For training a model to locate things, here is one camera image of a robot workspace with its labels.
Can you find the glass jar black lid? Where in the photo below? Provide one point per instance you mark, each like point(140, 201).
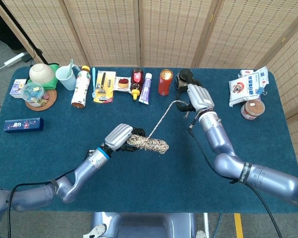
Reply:
point(183, 75)

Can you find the white power strip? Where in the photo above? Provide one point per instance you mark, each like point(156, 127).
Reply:
point(13, 59)

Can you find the green cloth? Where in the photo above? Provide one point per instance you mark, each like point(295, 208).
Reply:
point(53, 84)

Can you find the white paper packet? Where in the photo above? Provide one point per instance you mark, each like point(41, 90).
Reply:
point(263, 74)

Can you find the light blue toothbrush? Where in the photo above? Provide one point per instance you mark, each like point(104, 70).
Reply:
point(94, 81)

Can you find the woven round coaster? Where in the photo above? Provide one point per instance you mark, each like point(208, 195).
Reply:
point(49, 100)

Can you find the small white purple box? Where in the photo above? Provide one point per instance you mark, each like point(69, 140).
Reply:
point(15, 88)

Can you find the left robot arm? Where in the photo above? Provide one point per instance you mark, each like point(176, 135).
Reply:
point(72, 178)

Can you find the pale blue mug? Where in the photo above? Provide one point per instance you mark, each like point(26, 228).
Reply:
point(68, 82)

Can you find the pale green spoon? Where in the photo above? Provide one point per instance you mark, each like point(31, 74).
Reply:
point(70, 65)

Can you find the cream upturned bowl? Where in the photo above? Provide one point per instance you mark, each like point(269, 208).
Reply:
point(41, 73)

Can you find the red drink can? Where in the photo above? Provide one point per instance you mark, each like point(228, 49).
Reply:
point(165, 85)

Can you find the black stand pole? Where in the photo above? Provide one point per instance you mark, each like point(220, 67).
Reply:
point(22, 32)

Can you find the red syrup bottle yellow cap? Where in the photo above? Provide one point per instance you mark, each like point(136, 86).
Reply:
point(136, 79)

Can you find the bamboo folding screen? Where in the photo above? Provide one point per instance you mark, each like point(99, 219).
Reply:
point(164, 32)

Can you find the blue table mat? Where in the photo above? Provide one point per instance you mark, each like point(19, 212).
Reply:
point(151, 188)

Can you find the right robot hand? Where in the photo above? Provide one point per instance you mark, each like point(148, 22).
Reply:
point(201, 98)

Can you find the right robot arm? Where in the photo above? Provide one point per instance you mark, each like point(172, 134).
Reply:
point(223, 148)

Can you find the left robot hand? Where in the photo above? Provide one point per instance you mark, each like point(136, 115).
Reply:
point(119, 137)

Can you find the white sugar bag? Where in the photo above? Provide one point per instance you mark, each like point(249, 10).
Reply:
point(242, 90)

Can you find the blue binder clip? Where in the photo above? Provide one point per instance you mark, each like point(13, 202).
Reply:
point(261, 90)

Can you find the black power adapter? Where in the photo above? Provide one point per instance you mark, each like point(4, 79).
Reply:
point(26, 58)

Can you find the razor in yellow blister pack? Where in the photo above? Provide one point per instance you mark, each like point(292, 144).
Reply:
point(103, 95)

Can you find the grey robot torso base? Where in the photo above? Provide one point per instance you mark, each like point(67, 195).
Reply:
point(144, 225)

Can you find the floral drink bottle yellow cap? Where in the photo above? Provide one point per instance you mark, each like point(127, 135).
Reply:
point(80, 89)

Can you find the round tub red label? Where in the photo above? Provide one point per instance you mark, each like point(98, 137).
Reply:
point(252, 109)

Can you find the purple white toothpaste tube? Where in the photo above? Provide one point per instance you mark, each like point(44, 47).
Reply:
point(145, 91)

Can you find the white snack packet red picture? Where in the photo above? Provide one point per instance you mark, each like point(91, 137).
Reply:
point(123, 83)

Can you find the clear tub of coloured clips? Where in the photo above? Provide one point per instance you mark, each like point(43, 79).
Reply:
point(32, 93)

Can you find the long dark blue box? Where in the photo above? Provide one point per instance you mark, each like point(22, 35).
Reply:
point(23, 124)

